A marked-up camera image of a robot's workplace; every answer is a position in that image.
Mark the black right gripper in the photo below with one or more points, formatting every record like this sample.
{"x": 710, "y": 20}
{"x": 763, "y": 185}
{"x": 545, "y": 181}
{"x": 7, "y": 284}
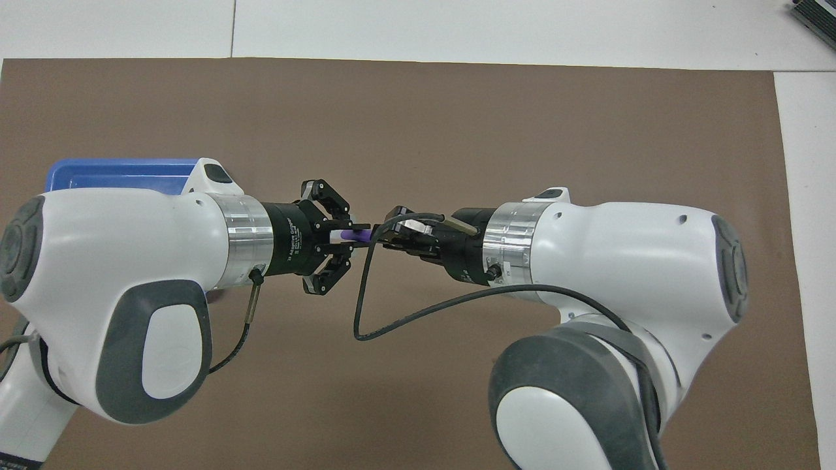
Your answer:
{"x": 467, "y": 251}

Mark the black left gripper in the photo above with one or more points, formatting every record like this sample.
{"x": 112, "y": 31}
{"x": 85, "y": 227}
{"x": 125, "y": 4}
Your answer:
{"x": 294, "y": 238}

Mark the purple pen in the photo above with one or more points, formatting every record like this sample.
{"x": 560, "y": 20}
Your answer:
{"x": 359, "y": 234}

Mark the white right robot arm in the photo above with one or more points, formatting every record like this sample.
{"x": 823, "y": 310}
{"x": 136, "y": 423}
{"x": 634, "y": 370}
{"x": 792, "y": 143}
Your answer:
{"x": 620, "y": 261}

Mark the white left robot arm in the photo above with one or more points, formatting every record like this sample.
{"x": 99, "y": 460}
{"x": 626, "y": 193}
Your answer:
{"x": 98, "y": 261}

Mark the blue plastic tray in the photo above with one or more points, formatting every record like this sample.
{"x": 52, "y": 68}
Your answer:
{"x": 117, "y": 176}

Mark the brown table mat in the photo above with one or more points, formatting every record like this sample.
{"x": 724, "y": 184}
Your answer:
{"x": 418, "y": 117}

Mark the grey laptop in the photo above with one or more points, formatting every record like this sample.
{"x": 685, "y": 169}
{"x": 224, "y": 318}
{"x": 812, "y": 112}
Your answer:
{"x": 816, "y": 16}

